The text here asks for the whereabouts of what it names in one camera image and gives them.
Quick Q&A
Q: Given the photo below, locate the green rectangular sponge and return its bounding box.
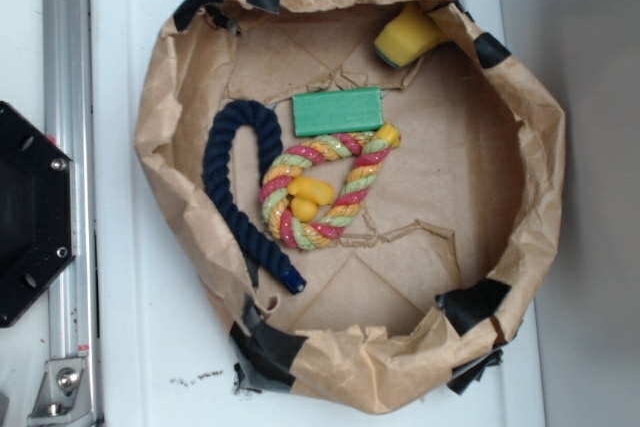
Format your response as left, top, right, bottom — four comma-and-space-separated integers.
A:
292, 87, 383, 137

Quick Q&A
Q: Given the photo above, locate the yellow sponge with green back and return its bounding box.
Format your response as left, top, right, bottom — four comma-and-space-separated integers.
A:
374, 3, 449, 68

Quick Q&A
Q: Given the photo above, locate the yellow rubber toy piece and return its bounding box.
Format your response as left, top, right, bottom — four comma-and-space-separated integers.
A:
287, 176, 334, 223

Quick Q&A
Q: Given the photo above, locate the brown paper bag bin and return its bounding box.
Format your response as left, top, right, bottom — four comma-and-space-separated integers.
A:
134, 0, 565, 414

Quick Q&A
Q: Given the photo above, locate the multicolour twisted rope toy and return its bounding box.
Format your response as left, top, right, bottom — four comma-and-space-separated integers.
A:
260, 122, 401, 250

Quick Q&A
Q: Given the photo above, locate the navy blue rope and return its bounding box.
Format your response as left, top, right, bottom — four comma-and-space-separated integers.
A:
201, 100, 308, 295

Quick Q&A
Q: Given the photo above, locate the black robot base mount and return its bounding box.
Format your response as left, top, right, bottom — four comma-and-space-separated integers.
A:
1, 102, 75, 328

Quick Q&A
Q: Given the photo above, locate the aluminium extrusion rail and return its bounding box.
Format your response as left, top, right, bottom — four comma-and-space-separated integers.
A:
43, 0, 104, 426

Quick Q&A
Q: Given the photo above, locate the metal corner bracket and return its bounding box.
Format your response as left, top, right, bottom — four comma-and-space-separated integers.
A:
27, 357, 92, 426

